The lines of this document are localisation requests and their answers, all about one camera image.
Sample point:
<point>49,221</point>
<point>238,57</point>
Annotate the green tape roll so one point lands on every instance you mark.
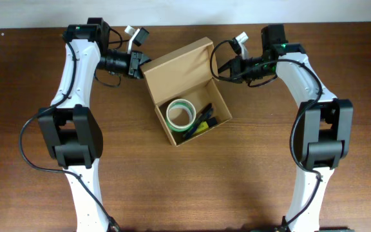
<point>180,119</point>

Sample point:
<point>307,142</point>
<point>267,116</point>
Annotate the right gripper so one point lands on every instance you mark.
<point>234,68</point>

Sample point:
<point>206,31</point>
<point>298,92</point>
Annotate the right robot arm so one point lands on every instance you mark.
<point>320,134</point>

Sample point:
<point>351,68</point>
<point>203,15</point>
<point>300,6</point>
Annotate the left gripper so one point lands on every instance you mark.
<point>134,64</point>

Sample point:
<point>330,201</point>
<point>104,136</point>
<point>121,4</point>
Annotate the black cap white marker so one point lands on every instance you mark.
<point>205,112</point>

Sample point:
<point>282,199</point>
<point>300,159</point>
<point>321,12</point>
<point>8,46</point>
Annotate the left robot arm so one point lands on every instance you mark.
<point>71,133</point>

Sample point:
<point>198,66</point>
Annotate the blue clear ballpoint pen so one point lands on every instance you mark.
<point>188,134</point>

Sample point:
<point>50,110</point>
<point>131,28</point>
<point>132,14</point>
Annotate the cream masking tape roll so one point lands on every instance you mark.
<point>180,102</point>

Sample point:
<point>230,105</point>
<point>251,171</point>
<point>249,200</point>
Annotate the dark grey ballpoint pen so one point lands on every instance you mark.
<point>209,115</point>

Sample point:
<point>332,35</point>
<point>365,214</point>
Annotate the cardboard box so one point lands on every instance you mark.
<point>185,73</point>

